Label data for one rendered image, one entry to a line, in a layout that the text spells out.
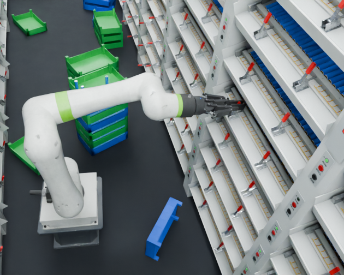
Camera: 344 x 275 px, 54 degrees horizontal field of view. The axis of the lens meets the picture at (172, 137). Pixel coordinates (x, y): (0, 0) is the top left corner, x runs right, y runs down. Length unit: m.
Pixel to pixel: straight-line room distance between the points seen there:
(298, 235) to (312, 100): 0.46
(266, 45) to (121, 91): 0.55
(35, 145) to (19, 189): 1.17
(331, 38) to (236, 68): 0.55
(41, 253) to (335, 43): 1.79
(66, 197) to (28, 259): 0.74
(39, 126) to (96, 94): 0.24
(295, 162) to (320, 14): 0.44
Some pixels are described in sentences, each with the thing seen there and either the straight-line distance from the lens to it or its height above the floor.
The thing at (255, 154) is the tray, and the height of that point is 0.91.
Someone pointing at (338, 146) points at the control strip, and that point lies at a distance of 0.94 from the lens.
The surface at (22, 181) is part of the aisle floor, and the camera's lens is 2.40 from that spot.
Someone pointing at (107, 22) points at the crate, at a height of 0.16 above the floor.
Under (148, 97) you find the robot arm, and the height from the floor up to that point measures 1.08.
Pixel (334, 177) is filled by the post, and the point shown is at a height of 1.23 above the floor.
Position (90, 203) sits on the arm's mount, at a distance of 1.80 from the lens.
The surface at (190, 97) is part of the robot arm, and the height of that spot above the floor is 1.06.
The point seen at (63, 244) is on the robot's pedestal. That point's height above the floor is 0.04.
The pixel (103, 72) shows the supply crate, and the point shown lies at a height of 0.50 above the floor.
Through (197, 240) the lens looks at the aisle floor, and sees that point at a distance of 2.14.
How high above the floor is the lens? 1.92
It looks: 49 degrees down
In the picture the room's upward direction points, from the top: 9 degrees clockwise
